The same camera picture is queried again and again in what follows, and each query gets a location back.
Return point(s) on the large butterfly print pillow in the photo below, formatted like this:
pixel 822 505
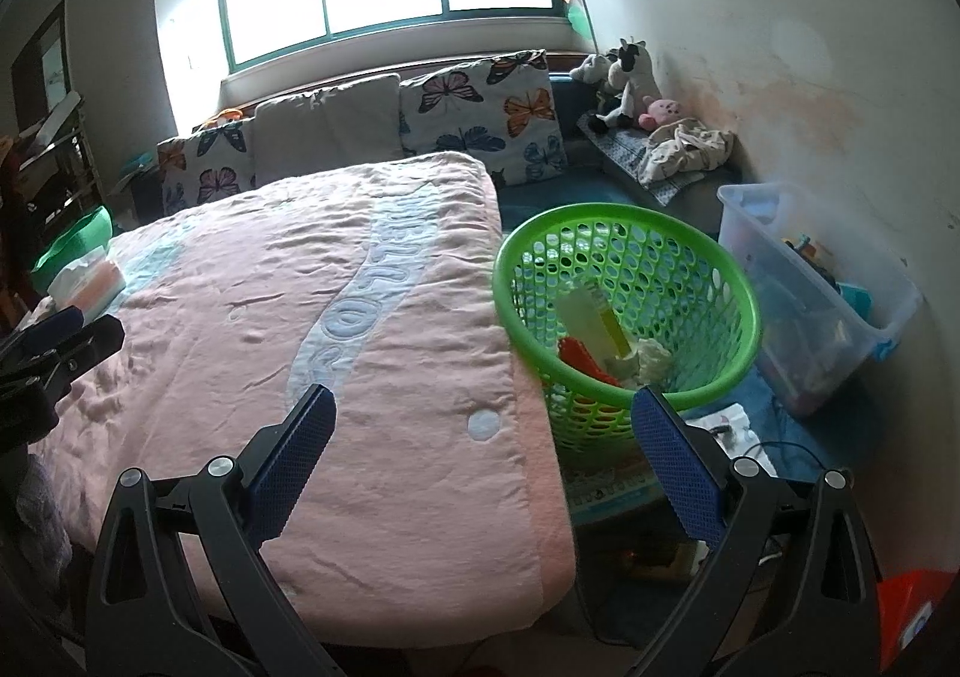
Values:
pixel 480 114

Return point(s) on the tissue pack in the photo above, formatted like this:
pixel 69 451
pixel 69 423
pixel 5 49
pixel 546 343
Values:
pixel 90 279

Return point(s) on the green plastic basin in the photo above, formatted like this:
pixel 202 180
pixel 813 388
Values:
pixel 75 238

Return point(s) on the printed cardboard box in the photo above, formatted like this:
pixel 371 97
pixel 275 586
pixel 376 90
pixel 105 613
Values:
pixel 615 489

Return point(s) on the orange toy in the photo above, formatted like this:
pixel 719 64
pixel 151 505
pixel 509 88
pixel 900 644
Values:
pixel 225 118

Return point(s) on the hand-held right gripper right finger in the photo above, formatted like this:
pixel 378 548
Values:
pixel 679 474

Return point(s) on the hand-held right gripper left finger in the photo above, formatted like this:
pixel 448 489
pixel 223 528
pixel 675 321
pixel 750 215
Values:
pixel 292 467

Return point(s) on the metal shelf rack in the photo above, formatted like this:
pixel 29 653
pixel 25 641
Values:
pixel 75 152

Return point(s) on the pink blanket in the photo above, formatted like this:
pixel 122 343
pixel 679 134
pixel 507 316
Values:
pixel 300 272

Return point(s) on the cow plush toy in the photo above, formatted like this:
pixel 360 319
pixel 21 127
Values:
pixel 630 77

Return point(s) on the small butterfly print pillow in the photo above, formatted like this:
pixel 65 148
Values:
pixel 210 167

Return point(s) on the red foam mesh ball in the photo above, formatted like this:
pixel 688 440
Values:
pixel 585 358

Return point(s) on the grey plush toy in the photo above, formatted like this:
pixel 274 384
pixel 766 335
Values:
pixel 592 69

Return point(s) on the orange device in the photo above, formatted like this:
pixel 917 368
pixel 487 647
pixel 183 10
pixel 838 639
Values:
pixel 900 609

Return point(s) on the beige pillow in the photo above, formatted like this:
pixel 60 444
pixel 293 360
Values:
pixel 322 129

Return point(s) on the clear plastic storage bin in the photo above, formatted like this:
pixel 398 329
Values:
pixel 810 302

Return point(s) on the white paper leaflet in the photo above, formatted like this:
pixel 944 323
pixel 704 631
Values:
pixel 731 422

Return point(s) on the crumpled cream cloth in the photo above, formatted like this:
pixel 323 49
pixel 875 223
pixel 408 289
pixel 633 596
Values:
pixel 690 148

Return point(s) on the blue patterned mat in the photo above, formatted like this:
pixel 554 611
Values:
pixel 615 144

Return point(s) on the white tissue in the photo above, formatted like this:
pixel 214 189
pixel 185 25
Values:
pixel 645 358

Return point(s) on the dark framed picture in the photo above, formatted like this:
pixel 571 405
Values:
pixel 45 69

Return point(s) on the green plastic mesh basket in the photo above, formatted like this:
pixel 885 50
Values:
pixel 622 210

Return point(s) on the pink plush toy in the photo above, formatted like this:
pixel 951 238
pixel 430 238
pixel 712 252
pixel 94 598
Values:
pixel 660 113

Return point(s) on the clear rectangular plastic tray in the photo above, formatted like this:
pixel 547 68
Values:
pixel 585 317

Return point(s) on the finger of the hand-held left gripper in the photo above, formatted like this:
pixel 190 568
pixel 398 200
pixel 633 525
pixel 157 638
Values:
pixel 45 332
pixel 82 347

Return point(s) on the teal plastic container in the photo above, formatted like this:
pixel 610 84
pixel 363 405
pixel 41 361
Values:
pixel 139 167

